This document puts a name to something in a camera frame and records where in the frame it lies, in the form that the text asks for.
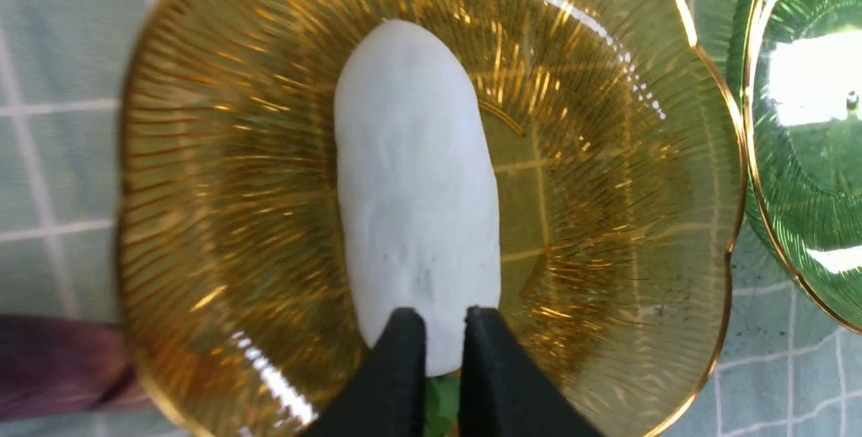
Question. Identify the white radish with green leaves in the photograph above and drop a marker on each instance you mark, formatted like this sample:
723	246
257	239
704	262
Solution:
418	197

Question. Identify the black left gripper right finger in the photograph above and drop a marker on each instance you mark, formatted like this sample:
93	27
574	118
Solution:
503	392

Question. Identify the amber ribbed plastic plate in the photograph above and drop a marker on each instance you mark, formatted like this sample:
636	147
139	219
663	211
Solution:
615	145

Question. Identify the green ribbed plastic plate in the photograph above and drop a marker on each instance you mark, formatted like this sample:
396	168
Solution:
794	67

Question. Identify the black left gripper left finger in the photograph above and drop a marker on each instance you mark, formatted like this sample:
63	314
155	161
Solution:
386	396

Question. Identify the purple eggplant with brown stem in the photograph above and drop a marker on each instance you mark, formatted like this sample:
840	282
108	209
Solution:
53	366

